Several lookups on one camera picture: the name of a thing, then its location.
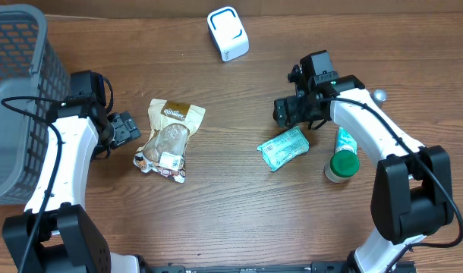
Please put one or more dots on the grey plastic mesh basket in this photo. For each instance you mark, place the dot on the grey plastic mesh basket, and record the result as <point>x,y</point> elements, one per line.
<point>31,74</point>

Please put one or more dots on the clear plastic snack bag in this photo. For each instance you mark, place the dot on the clear plastic snack bag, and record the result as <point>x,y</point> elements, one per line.
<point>172,124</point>

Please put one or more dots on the green lid glass jar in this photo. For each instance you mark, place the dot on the green lid glass jar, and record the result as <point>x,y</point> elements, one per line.
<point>342,166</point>

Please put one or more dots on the green white tissue pack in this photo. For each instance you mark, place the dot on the green white tissue pack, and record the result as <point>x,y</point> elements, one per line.
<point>345,141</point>

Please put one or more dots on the yellow dish soap bottle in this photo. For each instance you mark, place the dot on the yellow dish soap bottle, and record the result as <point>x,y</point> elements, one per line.
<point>379,96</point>

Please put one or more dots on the small teal packet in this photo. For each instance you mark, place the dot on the small teal packet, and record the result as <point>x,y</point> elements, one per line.
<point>283,148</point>

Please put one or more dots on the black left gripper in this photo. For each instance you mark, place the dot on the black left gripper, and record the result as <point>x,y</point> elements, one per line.
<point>127,127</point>

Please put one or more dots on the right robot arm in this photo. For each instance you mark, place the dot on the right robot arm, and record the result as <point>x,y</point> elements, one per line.
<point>412,190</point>

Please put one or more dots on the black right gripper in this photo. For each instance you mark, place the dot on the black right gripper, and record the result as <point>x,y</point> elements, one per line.
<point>296,116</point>

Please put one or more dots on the white barcode scanner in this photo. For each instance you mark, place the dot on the white barcode scanner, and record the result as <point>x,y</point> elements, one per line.
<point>228,33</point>

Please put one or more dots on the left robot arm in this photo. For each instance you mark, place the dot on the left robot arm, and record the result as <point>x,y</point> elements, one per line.
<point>55,234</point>

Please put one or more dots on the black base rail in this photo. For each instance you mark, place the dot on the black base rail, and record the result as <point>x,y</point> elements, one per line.
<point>246,269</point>

